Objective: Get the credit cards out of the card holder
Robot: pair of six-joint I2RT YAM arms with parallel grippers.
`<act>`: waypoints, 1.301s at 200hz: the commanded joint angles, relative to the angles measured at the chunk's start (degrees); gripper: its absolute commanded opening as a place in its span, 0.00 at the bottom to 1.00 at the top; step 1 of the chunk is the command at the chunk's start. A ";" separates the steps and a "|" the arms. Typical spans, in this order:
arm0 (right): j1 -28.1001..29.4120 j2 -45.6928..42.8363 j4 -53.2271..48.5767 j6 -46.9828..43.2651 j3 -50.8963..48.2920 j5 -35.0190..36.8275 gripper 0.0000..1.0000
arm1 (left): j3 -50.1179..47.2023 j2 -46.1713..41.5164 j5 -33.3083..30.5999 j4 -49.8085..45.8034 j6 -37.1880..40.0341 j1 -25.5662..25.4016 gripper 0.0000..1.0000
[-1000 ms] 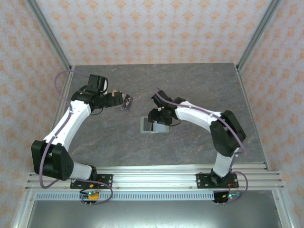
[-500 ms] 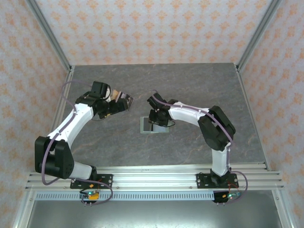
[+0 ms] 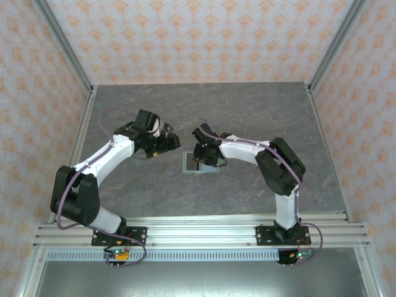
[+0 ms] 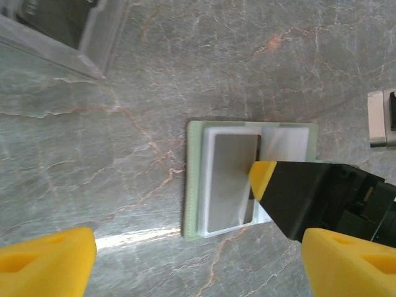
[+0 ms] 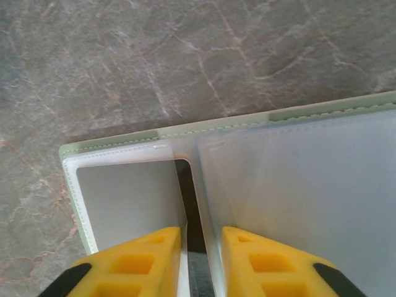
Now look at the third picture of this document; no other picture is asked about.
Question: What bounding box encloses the wide aluminium base beam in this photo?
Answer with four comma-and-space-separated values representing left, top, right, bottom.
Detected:
32, 224, 371, 249

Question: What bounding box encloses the grey slotted cable duct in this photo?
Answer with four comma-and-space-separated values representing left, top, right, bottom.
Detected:
46, 249, 281, 262

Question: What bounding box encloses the narrow aluminium cross rail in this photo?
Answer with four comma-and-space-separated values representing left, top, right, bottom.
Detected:
54, 212, 353, 224

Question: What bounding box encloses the circuit board with green light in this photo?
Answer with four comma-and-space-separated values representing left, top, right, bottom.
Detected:
278, 249, 317, 266

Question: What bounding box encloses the green card holder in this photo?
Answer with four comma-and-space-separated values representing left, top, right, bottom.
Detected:
182, 150, 221, 174

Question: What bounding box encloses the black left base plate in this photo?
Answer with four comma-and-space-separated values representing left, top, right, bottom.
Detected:
92, 226, 148, 247

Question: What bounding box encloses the aluminium frame leg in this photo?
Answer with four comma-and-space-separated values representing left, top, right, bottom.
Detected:
354, 247, 383, 297
15, 247, 47, 297

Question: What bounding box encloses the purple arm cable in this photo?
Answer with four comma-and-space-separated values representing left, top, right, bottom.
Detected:
197, 118, 325, 267
56, 106, 147, 267

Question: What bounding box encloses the circuit board with yellow connector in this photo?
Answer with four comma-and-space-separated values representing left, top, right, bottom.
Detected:
103, 246, 131, 261

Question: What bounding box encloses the black card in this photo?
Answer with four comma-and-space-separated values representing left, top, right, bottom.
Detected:
185, 153, 201, 173

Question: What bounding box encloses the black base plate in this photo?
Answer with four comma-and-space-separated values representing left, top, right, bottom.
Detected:
92, 226, 148, 247
256, 225, 310, 247

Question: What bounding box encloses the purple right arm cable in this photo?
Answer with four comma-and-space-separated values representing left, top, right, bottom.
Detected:
197, 118, 325, 267

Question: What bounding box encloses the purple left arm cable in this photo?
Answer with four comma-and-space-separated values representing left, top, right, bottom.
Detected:
56, 106, 147, 267

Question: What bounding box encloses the aluminium side rail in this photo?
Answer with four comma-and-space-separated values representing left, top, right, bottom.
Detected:
48, 85, 98, 223
305, 82, 353, 223

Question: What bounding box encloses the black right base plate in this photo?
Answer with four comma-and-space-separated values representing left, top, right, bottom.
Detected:
256, 225, 310, 247

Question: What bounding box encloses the grey metal sheet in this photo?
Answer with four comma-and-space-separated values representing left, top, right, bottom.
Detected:
33, 261, 366, 297

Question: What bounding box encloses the aluminium frame post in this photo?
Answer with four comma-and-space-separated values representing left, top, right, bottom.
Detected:
308, 0, 371, 93
32, 0, 95, 93

